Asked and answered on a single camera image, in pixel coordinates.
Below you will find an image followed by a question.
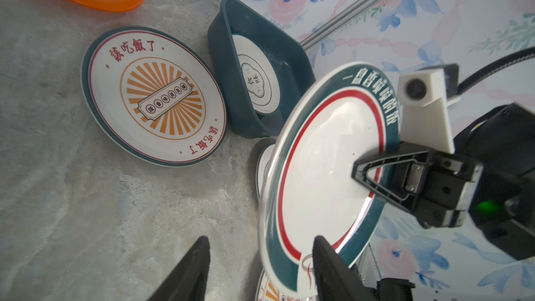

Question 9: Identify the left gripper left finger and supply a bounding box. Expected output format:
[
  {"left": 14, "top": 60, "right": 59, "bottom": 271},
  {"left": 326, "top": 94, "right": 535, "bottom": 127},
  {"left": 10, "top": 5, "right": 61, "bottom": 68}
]
[{"left": 149, "top": 236, "right": 210, "bottom": 301}]

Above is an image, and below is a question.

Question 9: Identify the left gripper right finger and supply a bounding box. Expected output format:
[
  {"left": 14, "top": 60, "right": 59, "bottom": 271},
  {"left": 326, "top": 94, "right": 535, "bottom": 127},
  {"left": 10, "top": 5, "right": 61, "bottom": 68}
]
[{"left": 312, "top": 236, "right": 376, "bottom": 301}]

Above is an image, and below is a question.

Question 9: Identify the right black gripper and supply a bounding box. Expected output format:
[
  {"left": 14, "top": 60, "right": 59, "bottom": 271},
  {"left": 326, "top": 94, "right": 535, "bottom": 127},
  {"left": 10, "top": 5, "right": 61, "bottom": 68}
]
[{"left": 352, "top": 142, "right": 484, "bottom": 229}]

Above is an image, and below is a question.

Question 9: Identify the white plate green red rim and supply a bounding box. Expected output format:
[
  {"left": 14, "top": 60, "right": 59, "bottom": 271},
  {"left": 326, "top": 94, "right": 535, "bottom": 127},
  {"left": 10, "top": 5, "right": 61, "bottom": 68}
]
[{"left": 259, "top": 62, "right": 400, "bottom": 300}]

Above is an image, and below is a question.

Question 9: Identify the white plate green flower outline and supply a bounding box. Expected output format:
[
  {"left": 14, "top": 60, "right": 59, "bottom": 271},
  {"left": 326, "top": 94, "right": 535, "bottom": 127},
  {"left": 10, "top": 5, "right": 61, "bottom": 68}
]
[{"left": 233, "top": 34, "right": 281, "bottom": 115}]

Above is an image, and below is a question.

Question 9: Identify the orange sunburst plate top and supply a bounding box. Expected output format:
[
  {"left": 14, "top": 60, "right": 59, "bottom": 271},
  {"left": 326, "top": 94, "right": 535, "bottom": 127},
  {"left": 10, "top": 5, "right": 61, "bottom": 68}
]
[{"left": 81, "top": 26, "right": 227, "bottom": 167}]

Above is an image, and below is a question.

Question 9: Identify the orange sunburst plate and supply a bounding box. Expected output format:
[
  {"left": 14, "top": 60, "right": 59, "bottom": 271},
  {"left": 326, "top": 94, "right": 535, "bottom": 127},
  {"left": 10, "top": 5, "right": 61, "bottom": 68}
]
[
  {"left": 255, "top": 270, "right": 318, "bottom": 301},
  {"left": 81, "top": 26, "right": 227, "bottom": 167}
]

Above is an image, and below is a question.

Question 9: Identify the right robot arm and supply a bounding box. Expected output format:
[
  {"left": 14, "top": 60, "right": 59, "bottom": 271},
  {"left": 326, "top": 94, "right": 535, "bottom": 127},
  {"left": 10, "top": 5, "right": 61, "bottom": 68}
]
[{"left": 352, "top": 48, "right": 534, "bottom": 260}]

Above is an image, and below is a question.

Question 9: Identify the teal plastic bin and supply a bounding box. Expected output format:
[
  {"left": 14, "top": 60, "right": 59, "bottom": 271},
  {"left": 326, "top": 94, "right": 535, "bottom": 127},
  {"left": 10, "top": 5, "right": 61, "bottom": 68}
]
[{"left": 208, "top": 0, "right": 316, "bottom": 139}]

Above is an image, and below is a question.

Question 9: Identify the orange sunburst plate bottom centre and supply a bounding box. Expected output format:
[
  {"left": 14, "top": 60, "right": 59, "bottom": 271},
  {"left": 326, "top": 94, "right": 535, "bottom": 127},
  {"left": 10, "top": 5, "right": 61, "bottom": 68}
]
[{"left": 255, "top": 270, "right": 318, "bottom": 301}]

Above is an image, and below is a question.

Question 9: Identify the white flower-outline plate centre right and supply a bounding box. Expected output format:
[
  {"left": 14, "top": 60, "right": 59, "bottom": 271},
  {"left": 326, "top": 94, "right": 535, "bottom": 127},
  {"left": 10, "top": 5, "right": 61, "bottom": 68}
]
[{"left": 255, "top": 143, "right": 275, "bottom": 199}]

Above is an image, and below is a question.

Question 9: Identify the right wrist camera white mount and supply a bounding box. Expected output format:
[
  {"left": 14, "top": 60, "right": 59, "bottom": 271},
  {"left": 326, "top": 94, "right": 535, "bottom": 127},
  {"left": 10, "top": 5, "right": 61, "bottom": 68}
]
[{"left": 397, "top": 64, "right": 459, "bottom": 154}]

